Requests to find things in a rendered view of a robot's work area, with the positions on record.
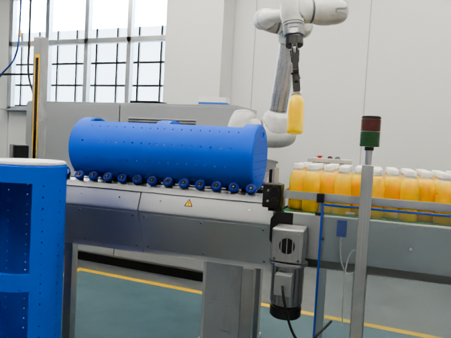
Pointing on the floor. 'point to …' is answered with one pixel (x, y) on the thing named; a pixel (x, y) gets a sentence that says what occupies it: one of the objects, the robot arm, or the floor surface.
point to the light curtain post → (39, 97)
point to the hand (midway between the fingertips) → (296, 84)
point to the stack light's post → (362, 251)
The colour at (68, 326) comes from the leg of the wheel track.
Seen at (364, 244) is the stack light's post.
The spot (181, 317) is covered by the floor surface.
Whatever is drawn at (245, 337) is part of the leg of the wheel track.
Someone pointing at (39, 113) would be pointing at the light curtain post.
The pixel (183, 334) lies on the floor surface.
